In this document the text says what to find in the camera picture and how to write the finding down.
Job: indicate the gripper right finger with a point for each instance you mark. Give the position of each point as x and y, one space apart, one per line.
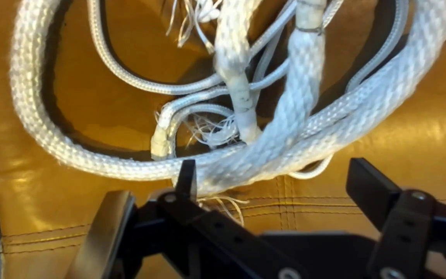
405 228

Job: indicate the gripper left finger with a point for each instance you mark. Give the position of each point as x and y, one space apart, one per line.
192 221

